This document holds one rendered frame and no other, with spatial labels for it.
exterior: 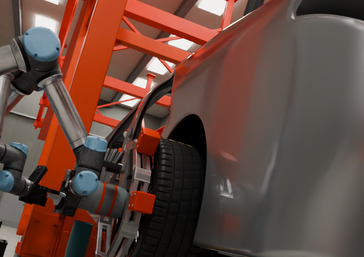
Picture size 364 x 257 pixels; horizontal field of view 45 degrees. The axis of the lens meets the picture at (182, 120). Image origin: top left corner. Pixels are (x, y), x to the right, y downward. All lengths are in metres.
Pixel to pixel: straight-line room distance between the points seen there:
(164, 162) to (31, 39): 0.68
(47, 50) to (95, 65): 0.99
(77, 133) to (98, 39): 1.02
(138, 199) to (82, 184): 0.28
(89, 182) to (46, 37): 0.48
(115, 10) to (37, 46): 1.18
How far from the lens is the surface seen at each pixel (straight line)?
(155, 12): 5.54
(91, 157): 1.46
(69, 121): 1.60
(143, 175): 1.73
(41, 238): 2.32
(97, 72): 2.46
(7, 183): 1.80
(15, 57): 1.51
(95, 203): 1.90
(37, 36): 1.51
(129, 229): 1.72
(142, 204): 1.63
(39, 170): 2.00
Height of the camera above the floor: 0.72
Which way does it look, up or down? 16 degrees up
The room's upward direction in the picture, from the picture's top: 13 degrees clockwise
